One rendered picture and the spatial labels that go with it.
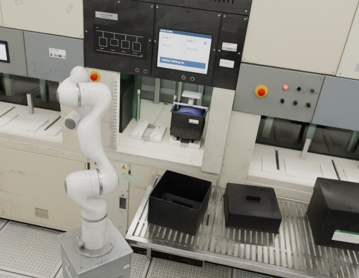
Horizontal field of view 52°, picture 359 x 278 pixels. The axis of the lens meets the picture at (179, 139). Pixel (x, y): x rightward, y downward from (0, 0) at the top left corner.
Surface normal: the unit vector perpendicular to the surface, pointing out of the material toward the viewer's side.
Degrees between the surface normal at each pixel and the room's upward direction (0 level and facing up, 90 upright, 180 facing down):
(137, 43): 90
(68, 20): 90
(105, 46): 90
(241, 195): 0
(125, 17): 90
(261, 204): 0
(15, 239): 0
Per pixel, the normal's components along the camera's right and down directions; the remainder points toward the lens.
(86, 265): 0.10, -0.87
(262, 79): -0.18, 0.46
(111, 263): 0.56, 0.44
